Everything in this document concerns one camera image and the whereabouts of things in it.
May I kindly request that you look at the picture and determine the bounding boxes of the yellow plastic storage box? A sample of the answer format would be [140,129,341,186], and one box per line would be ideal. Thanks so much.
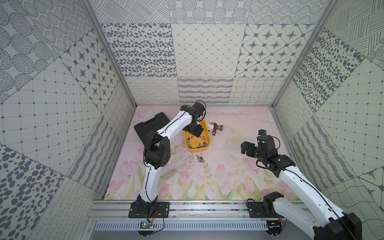
[184,121,211,153]

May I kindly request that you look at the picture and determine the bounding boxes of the pile of silver bits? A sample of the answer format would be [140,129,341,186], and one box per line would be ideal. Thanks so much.
[197,155,205,163]

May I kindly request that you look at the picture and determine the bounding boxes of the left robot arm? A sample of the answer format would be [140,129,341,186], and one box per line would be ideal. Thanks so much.
[134,100,206,212]

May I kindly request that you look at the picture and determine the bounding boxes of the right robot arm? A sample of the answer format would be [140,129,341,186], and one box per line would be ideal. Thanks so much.
[241,134,363,240]

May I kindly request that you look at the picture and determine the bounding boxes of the red and white valve fitting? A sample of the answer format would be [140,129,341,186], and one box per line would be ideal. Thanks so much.
[207,122,224,136]

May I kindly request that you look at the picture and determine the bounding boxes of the black plastic tool case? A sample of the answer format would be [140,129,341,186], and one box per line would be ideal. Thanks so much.
[134,112,170,144]

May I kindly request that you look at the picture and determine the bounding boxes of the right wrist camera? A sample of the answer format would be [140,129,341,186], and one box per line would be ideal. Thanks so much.
[258,129,267,136]

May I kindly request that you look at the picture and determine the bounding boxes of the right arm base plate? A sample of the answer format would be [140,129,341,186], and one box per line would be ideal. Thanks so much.
[246,199,284,219]

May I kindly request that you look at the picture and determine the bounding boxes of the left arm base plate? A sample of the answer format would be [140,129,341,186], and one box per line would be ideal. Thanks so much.
[129,201,170,219]

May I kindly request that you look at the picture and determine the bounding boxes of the aluminium rail frame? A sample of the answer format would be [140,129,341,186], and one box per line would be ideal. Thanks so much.
[85,199,332,222]

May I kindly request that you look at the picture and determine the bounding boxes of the white slotted cable duct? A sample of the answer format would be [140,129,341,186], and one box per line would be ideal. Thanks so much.
[94,220,268,231]

